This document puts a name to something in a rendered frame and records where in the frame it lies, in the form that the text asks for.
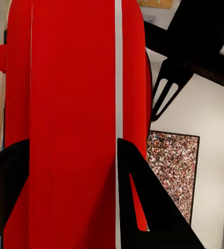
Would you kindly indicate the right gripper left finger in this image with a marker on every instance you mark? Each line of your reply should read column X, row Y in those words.
column 14, row 171

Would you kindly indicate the standing mirror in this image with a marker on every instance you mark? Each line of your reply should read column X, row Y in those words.
column 149, row 18

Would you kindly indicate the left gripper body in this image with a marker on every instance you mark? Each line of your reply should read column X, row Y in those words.
column 196, row 33

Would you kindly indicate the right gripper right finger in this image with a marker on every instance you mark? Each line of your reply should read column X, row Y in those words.
column 167, row 228

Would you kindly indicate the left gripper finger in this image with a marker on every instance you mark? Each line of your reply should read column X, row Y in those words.
column 182, row 77
column 167, row 71

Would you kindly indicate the radio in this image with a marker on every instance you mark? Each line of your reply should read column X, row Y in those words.
column 78, row 77

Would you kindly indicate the picture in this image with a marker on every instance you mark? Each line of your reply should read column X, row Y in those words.
column 173, row 158

